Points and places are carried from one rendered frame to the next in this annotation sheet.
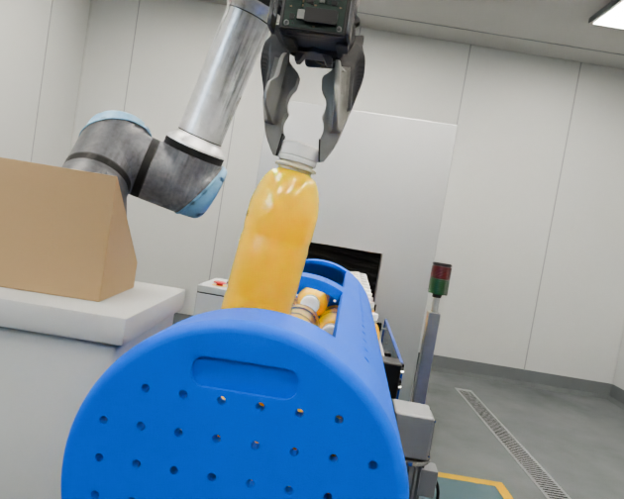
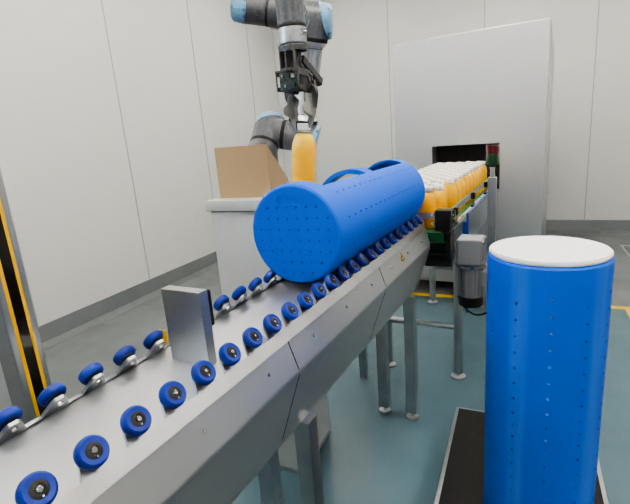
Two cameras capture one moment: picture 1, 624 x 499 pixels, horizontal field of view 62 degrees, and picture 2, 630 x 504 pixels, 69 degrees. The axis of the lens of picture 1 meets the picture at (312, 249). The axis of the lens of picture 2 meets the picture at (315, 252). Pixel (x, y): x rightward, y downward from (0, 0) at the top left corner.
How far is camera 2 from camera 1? 88 cm
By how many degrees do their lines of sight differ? 27
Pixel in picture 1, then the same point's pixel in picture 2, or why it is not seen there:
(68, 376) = not seen: hidden behind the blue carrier
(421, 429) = (474, 247)
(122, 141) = (269, 125)
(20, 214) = (236, 168)
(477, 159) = (628, 24)
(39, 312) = (249, 203)
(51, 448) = not seen: hidden behind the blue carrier
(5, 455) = (251, 258)
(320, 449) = (313, 216)
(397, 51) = not seen: outside the picture
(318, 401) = (309, 202)
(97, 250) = (266, 176)
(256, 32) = (314, 55)
